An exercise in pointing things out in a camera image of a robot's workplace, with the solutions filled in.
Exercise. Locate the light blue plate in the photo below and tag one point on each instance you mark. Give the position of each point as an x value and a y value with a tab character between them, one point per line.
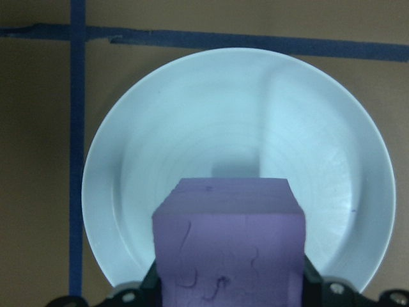
207	121

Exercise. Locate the purple foam block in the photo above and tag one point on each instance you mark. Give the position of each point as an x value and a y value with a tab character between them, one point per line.
230	249

